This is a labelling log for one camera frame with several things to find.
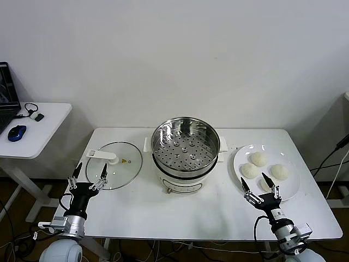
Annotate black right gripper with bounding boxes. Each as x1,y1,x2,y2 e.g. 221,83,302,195
239,171,286,223

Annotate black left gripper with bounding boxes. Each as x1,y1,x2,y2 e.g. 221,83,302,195
67,162,109,219

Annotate white steamed baozi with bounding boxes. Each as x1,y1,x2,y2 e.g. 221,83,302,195
258,176,281,193
240,163,260,180
250,151,268,168
269,163,290,181

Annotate perforated steel steamer basket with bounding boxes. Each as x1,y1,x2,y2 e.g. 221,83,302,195
151,117,221,178

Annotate round white plate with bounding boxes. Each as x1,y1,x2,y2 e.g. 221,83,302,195
233,144,302,202

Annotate white side table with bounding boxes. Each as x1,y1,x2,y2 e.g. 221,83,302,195
0,102,73,223

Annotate blue computer mouse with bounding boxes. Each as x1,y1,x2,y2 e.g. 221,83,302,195
7,124,27,142

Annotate black laptop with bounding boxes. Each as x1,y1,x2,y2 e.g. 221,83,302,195
0,61,22,136

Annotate glass lid with white handle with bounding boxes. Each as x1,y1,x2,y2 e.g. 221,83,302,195
85,141,143,191

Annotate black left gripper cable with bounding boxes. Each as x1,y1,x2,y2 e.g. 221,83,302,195
59,193,72,217

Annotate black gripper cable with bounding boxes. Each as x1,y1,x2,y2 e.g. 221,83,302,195
253,215,274,244
59,193,72,217

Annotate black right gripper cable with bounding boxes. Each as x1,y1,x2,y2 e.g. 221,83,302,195
253,215,274,244

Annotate white hanging cable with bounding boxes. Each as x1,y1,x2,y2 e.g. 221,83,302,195
326,152,349,200

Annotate black looped thin cable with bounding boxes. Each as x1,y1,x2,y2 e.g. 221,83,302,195
13,102,39,120

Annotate black cable with plug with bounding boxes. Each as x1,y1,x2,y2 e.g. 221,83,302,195
310,135,349,176

